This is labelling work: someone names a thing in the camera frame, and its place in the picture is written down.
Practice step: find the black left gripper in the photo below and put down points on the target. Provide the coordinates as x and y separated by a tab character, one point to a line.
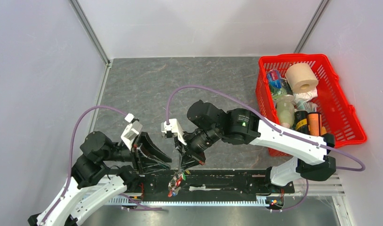
143	146

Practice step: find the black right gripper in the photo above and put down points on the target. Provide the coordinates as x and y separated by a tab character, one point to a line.
188	160

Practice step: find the red grey key organizer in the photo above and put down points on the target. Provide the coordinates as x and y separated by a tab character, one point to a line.
174	184

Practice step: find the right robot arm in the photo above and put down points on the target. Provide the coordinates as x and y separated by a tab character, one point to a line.
310	159

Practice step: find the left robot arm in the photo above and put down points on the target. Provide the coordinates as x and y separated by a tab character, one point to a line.
104	170

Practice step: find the translucent plastic bottle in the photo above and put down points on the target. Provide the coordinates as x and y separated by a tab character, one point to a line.
286	111

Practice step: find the blue snack packet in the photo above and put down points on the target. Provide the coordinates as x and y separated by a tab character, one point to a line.
274	80

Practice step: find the black can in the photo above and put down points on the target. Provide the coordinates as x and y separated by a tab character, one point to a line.
301	122

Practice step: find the orange can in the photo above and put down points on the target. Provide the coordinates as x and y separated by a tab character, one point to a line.
314	123

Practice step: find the white crumpled tissue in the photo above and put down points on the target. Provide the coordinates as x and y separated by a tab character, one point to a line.
305	97

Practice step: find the beige toilet paper roll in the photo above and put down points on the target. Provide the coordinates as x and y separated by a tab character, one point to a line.
301	78

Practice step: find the red plastic basket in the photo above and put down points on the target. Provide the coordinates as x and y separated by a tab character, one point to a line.
338	115

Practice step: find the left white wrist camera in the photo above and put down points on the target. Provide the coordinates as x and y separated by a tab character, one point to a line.
131	131

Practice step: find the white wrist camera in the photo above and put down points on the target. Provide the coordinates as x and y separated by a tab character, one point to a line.
173	129
131	131

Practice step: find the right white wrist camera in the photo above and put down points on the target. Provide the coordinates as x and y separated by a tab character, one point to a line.
173	129

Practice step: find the white cable duct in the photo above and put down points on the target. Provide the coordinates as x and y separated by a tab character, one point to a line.
259	201

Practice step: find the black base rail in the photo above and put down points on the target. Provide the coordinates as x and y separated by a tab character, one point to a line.
208	185

